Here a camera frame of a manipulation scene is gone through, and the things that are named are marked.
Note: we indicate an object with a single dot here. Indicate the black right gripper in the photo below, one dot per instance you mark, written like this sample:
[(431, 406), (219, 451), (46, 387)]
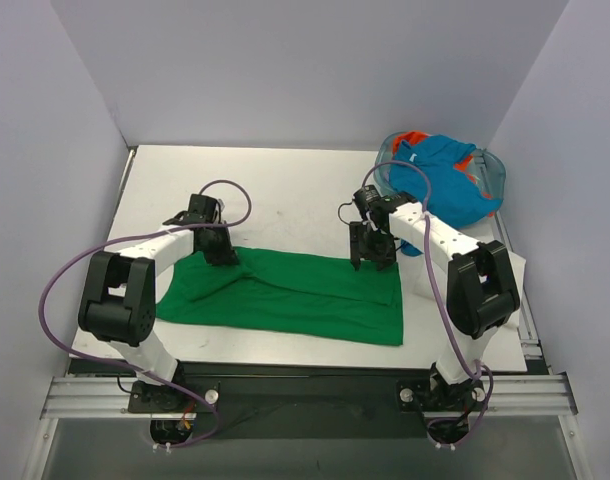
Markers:
[(372, 250)]

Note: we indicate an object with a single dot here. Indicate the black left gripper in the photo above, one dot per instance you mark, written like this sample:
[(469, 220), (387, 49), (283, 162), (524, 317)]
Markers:
[(220, 251)]

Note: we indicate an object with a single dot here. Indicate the green t shirt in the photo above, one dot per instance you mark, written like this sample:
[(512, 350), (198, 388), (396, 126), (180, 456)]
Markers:
[(288, 293)]

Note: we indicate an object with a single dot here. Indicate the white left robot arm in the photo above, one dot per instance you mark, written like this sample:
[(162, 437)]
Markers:
[(118, 304)]

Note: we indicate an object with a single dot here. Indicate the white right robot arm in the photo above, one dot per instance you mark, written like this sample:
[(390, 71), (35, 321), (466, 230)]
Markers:
[(472, 282)]

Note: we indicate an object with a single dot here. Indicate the white cloth sheet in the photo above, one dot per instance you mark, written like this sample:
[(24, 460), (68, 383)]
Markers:
[(421, 285)]

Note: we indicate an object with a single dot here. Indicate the blue t shirt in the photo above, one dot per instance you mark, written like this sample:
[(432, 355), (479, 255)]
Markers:
[(445, 180)]

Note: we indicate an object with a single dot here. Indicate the orange t shirt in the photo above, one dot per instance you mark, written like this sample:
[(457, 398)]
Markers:
[(410, 139)]

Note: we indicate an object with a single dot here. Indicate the clear blue plastic bin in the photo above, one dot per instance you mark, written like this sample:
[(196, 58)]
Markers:
[(483, 168)]

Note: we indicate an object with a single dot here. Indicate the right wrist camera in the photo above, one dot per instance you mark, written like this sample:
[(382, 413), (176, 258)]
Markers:
[(366, 196)]

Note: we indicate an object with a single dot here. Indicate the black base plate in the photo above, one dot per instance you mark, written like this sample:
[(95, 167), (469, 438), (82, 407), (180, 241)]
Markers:
[(300, 402)]

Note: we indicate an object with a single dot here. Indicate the aluminium frame rail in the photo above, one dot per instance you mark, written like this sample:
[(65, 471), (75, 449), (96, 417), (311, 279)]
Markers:
[(156, 179)]

